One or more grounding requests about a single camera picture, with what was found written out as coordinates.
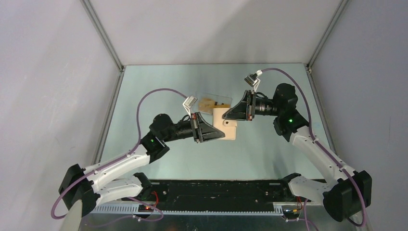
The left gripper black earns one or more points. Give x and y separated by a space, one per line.
201 131

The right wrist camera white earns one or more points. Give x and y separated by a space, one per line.
253 79

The aluminium frame post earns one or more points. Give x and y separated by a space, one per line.
97 23
343 4

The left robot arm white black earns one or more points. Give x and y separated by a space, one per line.
100 183

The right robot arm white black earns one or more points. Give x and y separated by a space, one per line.
345 191

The left aluminium frame post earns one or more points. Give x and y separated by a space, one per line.
97 23

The clear plastic card box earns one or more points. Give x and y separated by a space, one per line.
217 98

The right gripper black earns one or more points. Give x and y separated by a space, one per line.
244 110

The orange credit cards stack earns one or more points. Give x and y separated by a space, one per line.
207 105

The right aluminium frame post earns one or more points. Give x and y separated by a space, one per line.
343 4

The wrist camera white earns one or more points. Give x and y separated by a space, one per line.
189 103
253 79

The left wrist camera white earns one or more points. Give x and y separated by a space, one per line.
189 103

